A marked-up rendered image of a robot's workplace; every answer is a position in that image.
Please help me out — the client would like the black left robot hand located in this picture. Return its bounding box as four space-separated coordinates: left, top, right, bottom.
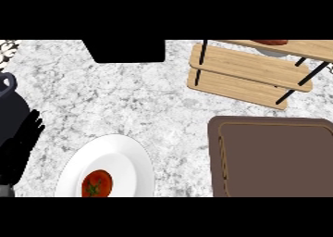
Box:
0 108 45 187

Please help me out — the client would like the white oval plate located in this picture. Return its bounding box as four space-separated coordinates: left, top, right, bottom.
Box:
54 133 156 198

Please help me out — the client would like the brown rectangular tray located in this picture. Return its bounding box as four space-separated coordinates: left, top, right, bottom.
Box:
206 116 333 198

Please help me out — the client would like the red tomato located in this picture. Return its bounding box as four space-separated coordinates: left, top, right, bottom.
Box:
80 168 114 198

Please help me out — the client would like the wooden tiered shelf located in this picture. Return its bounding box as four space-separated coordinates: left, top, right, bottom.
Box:
185 40 333 111

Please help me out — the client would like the black appliance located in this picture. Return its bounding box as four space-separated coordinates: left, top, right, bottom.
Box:
82 40 167 65

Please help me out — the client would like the reddish-brown sweet potato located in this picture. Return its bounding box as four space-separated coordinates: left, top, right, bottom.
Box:
250 40 288 46

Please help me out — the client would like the dark grey cast-iron pot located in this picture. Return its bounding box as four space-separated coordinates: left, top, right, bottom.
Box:
0 72 32 150

